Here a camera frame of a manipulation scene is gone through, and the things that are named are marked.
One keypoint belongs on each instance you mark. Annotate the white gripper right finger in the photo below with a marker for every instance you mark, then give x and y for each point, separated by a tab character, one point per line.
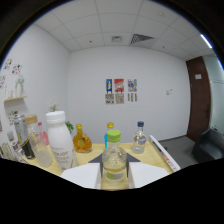
146	173

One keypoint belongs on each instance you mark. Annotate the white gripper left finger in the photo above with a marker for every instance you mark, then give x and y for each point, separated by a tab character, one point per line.
85	175

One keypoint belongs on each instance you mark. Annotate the clear bottle green cap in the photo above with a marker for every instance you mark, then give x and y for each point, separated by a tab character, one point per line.
114	160

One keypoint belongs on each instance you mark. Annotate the wooden two-tier rack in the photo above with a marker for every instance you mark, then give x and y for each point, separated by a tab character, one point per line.
155	156

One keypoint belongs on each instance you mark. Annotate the amber liquor bottle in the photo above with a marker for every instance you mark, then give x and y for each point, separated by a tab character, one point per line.
82	141

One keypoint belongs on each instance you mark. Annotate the large white milk bottle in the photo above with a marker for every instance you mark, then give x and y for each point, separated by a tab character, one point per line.
61	143

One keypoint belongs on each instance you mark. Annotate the potted green plant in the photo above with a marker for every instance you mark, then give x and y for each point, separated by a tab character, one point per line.
69	126

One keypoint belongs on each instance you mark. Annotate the glass jar cork lid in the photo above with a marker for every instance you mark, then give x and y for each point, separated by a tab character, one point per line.
39	146

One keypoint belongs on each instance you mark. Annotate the small blue bottle yellow cap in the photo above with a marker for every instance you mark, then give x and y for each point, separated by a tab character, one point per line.
109	126

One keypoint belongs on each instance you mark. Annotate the pink bottle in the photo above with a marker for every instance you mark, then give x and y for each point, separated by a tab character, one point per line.
43	135

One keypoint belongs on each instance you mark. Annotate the black chair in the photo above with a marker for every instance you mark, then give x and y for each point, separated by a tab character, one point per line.
210	146

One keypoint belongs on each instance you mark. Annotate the tall black yellow can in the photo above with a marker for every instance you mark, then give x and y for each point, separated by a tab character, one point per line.
24	136

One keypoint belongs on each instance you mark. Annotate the white flower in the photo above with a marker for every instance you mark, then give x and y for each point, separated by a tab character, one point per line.
53	106

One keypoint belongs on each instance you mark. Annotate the brown door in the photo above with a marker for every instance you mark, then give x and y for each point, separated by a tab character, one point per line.
198	100

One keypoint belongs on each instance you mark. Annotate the white figurine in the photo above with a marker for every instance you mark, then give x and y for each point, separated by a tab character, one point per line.
20	85

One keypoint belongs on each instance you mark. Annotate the ceiling air vent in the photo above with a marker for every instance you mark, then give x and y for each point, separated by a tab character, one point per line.
141	39

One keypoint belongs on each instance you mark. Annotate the square ceiling fixture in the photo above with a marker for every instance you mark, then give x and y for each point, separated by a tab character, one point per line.
116	38

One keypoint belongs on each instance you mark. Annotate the ceiling light panel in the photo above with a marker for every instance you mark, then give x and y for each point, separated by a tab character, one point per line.
206	41

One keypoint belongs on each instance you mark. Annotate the multicolour wall poster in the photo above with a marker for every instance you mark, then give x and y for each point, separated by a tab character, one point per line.
132	89

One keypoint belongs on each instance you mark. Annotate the red wall poster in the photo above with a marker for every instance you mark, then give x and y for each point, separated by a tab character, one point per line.
119	90

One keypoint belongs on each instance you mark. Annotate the blue wall poster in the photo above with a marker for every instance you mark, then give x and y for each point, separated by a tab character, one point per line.
109	90

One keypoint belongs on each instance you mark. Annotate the wooden wall shelf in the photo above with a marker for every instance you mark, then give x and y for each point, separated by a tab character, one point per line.
15	98

